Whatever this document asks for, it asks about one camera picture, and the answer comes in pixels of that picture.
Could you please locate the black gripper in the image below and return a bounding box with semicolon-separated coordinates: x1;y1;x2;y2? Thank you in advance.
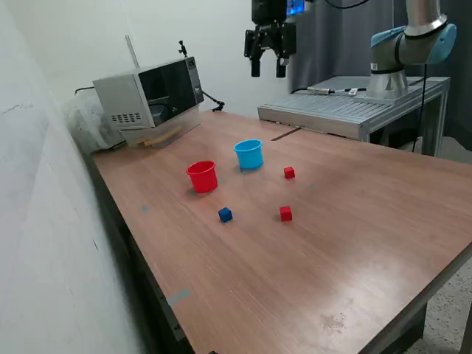
243;0;298;78

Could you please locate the dark grey curtain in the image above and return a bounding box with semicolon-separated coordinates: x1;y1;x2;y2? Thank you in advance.
287;0;472;150

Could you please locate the thin dark metal strip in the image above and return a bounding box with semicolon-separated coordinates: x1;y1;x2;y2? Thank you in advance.
271;127;300;142

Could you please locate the aluminium profile robot stand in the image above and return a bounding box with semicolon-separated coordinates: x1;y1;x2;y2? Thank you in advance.
257;76;451;156

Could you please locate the blue plastic cup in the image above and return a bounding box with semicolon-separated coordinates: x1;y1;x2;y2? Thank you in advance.
232;139;265;171

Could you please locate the clear plastic container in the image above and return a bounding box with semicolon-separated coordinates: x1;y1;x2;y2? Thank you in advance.
118;105;202;149

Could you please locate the aluminium base mounting plate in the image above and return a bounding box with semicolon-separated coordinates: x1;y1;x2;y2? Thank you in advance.
353;83;423;106

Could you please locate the red plastic cup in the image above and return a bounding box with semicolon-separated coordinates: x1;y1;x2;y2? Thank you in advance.
185;159;219;194

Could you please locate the thin white metal rod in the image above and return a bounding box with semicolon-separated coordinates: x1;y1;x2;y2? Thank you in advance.
125;34;142;71

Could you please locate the silver microwave oven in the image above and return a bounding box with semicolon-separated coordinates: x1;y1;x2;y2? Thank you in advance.
91;56;205;131

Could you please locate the crumpled clear plastic bag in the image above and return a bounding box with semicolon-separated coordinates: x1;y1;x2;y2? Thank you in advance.
61;91;128;155

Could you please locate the base cable with silver connector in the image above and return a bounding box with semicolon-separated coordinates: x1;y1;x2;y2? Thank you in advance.
306;86;369;96

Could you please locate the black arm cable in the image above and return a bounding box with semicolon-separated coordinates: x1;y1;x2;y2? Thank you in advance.
323;0;370;10

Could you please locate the black hanging cable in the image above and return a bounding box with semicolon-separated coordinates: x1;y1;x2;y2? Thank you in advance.
411;64;428;153

